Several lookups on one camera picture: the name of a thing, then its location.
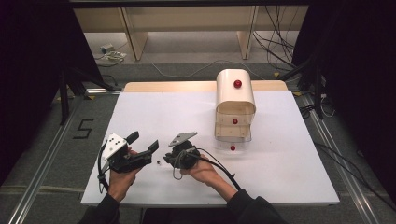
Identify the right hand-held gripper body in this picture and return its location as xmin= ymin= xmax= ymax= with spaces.
xmin=163 ymin=131 xmax=202 ymax=171

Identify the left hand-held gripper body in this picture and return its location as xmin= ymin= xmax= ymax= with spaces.
xmin=101 ymin=133 xmax=153 ymax=174

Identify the clear drawer with red knob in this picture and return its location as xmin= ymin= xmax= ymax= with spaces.
xmin=214 ymin=123 xmax=252 ymax=153
xmin=216 ymin=111 xmax=254 ymax=127

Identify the cream drawer cabinet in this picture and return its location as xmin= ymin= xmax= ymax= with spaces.
xmin=214 ymin=68 xmax=257 ymax=144

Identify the person's left hand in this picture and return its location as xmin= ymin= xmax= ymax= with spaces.
xmin=107 ymin=167 xmax=140 ymax=203

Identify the person's right hand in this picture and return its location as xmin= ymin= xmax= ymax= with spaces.
xmin=180 ymin=154 xmax=220 ymax=189

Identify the black tripod stand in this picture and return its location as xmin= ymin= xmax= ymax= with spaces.
xmin=57 ymin=66 xmax=123 ymax=125
xmin=279 ymin=54 xmax=328 ymax=120

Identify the black curtain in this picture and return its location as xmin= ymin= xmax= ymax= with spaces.
xmin=292 ymin=0 xmax=396 ymax=203
xmin=0 ymin=0 xmax=104 ymax=188

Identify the light wooden desk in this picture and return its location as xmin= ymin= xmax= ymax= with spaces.
xmin=73 ymin=5 xmax=310 ymax=62

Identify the grey right gripper cable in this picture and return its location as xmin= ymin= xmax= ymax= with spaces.
xmin=172 ymin=148 xmax=190 ymax=181

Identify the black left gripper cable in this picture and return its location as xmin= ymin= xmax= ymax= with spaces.
xmin=96 ymin=142 xmax=110 ymax=194

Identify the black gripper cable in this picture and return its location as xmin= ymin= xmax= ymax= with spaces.
xmin=96 ymin=142 xmax=110 ymax=194
xmin=186 ymin=147 xmax=243 ymax=191

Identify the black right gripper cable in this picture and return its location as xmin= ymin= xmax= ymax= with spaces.
xmin=186 ymin=147 xmax=243 ymax=191

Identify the aluminium floor rail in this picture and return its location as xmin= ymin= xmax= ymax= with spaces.
xmin=7 ymin=92 xmax=85 ymax=224
xmin=300 ymin=92 xmax=382 ymax=224

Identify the coiled white cable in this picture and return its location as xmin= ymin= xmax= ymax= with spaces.
xmin=96 ymin=50 xmax=128 ymax=68

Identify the long grey floor cable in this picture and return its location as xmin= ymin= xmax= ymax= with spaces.
xmin=151 ymin=59 xmax=266 ymax=80

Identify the bundle of black cables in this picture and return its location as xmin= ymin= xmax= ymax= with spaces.
xmin=252 ymin=5 xmax=301 ymax=70

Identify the black floor cable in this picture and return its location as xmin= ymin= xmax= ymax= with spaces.
xmin=313 ymin=141 xmax=396 ymax=213

